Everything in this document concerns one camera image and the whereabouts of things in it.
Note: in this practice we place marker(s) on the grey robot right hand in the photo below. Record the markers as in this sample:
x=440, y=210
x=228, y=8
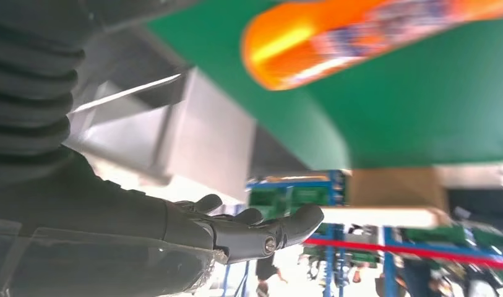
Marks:
x=91, y=229

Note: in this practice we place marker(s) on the person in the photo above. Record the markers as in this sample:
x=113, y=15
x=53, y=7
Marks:
x=265, y=268

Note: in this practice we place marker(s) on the red bar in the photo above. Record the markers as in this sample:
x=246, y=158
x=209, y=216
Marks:
x=398, y=251

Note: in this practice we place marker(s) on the cardboard box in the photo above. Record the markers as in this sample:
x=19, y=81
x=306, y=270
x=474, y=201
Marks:
x=398, y=188

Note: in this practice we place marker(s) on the black tool case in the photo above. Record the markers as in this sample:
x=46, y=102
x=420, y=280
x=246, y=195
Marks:
x=480, y=203

